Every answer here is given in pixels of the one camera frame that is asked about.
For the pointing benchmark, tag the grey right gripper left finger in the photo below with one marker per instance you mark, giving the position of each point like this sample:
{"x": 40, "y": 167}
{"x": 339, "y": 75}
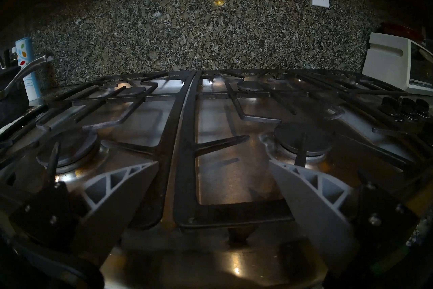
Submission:
{"x": 111, "y": 210}

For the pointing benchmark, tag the white toaster oven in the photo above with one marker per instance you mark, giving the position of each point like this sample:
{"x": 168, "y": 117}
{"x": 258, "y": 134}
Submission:
{"x": 385, "y": 58}

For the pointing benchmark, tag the dark red dish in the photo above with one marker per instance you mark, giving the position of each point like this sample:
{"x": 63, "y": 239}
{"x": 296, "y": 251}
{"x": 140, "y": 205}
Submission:
{"x": 402, "y": 29}

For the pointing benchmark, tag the stainless steel gas cooktop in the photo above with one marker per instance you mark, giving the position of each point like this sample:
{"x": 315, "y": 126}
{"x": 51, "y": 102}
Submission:
{"x": 220, "y": 169}

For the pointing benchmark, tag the blue white leaf-print canister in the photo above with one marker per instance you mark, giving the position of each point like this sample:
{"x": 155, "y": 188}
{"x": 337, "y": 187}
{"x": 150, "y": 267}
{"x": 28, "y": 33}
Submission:
{"x": 25, "y": 54}

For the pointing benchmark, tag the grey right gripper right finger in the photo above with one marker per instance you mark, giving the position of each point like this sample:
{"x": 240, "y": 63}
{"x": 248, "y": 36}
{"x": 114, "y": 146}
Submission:
{"x": 314, "y": 213}

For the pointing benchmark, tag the small black cast iron grate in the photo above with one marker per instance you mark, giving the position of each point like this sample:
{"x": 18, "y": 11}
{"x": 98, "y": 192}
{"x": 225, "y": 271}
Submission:
{"x": 372, "y": 89}

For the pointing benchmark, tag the black stove knob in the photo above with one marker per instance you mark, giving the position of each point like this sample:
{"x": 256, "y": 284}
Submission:
{"x": 423, "y": 108}
{"x": 390, "y": 107}
{"x": 409, "y": 107}

